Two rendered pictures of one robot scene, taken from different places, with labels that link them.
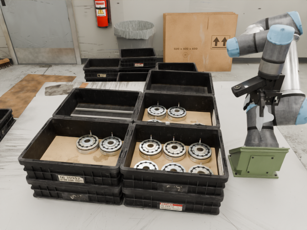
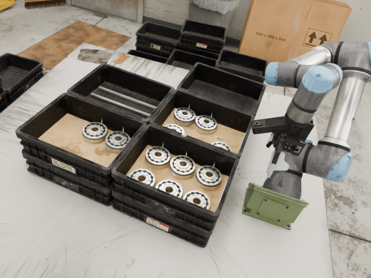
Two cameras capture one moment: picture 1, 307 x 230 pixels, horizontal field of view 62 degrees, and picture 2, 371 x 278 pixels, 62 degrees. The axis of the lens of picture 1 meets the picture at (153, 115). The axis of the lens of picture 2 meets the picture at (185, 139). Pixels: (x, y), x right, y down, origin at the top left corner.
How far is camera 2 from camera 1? 24 cm
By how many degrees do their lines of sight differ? 10
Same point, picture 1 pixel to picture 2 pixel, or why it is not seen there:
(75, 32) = not seen: outside the picture
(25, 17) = not seen: outside the picture
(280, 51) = (311, 99)
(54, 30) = not seen: outside the picture
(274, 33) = (308, 77)
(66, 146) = (73, 128)
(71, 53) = (133, 7)
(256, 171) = (266, 215)
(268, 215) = (258, 265)
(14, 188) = (12, 155)
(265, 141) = (285, 187)
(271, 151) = (287, 200)
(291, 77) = (341, 124)
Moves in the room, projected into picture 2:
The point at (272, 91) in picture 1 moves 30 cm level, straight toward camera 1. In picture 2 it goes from (296, 139) to (239, 192)
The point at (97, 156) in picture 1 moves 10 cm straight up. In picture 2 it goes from (100, 149) to (99, 131)
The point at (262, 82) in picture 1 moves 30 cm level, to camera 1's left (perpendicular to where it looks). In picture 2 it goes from (285, 126) to (188, 99)
